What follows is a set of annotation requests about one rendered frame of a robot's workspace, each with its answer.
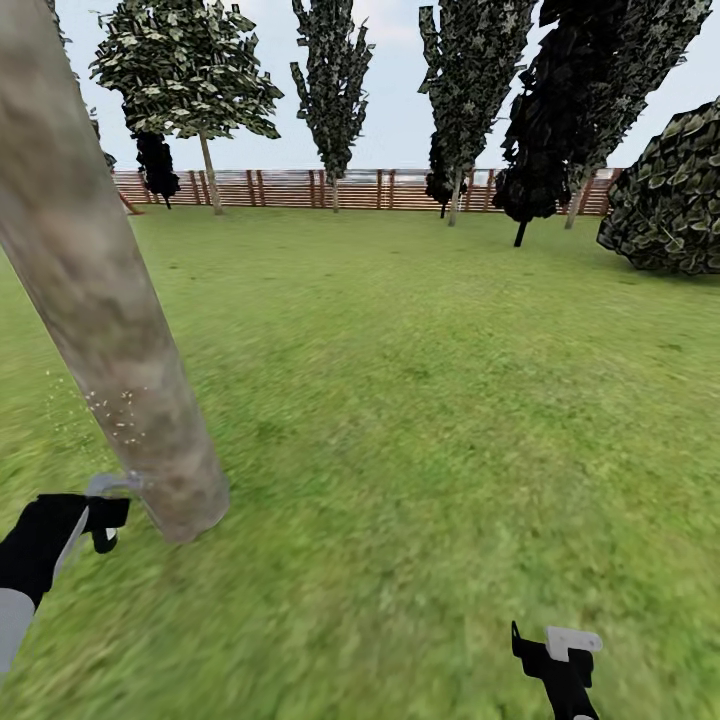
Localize pesticide atomizer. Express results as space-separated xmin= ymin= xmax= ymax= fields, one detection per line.
xmin=92 ymin=527 xmax=118 ymax=553

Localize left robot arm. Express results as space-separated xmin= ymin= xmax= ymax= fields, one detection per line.
xmin=0 ymin=472 xmax=145 ymax=690

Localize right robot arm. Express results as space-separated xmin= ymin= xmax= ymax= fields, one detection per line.
xmin=512 ymin=622 xmax=604 ymax=720

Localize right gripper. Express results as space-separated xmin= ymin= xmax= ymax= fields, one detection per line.
xmin=512 ymin=622 xmax=593 ymax=694

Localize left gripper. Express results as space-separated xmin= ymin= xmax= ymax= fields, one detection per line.
xmin=87 ymin=497 xmax=132 ymax=532

